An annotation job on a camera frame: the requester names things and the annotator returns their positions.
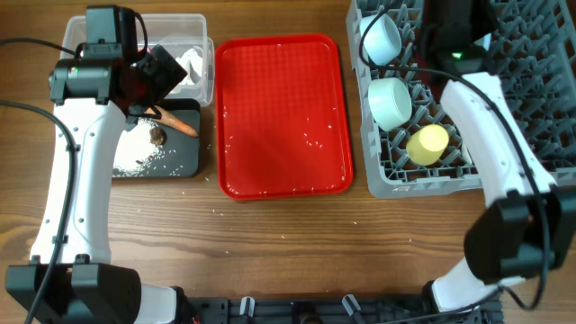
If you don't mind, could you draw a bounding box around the white napkin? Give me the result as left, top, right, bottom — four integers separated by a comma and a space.
175, 49, 203, 86

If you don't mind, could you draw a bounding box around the orange carrot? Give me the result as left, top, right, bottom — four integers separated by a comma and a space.
141, 106, 199, 138

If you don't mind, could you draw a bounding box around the brown food scrap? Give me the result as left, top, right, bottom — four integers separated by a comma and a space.
149, 127, 167, 147

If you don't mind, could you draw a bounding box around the white rice pile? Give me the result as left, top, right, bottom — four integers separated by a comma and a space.
112, 119, 164, 178

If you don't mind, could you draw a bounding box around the light blue bowl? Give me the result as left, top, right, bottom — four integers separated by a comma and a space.
364, 14, 401, 65

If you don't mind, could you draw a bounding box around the green bowl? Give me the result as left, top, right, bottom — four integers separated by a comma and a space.
368, 77, 412, 131

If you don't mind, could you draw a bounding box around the yellow plastic cup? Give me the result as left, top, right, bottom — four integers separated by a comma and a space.
406, 124, 449, 166

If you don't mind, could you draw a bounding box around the white plastic spoon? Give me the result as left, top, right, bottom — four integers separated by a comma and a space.
461, 143, 473, 165

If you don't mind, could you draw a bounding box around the light blue plate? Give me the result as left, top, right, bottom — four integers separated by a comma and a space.
473, 33, 491, 51

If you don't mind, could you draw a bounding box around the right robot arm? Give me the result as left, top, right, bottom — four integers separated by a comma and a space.
417, 1, 575, 312

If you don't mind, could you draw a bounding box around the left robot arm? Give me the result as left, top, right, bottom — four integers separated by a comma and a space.
5, 4, 199, 323

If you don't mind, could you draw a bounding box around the grey dishwasher rack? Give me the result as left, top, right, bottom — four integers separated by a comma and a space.
346, 1, 575, 199

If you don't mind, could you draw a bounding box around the clear plastic bin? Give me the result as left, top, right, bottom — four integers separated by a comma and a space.
49, 4, 214, 110

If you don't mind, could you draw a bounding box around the black plastic bin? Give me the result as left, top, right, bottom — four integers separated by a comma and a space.
140, 125, 201, 178

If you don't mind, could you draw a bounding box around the red serving tray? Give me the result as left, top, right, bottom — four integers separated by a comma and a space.
215, 33, 354, 201

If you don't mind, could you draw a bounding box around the left black cable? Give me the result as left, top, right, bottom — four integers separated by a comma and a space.
0, 38, 80, 324

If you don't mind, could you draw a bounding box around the black cable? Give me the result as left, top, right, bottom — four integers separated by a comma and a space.
0, 38, 80, 324
357, 0, 553, 324

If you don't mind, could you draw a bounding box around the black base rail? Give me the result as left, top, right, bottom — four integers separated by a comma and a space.
189, 294, 504, 324

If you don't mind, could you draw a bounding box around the right black cable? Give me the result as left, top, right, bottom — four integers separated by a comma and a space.
357, 0, 553, 324

